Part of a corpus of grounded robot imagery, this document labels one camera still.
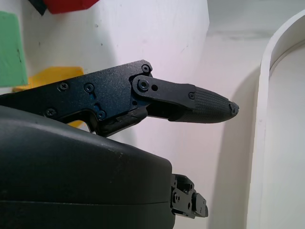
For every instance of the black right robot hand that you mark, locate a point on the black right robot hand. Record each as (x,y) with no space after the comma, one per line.
(71,171)

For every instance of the yellow cube block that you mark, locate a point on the yellow cube block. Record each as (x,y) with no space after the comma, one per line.
(57,74)

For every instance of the green cube block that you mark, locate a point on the green cube block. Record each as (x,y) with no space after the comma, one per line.
(10,50)

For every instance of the red cube block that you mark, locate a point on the red cube block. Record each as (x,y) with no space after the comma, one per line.
(71,5)

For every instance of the black tape strip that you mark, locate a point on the black tape strip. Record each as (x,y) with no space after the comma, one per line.
(39,6)

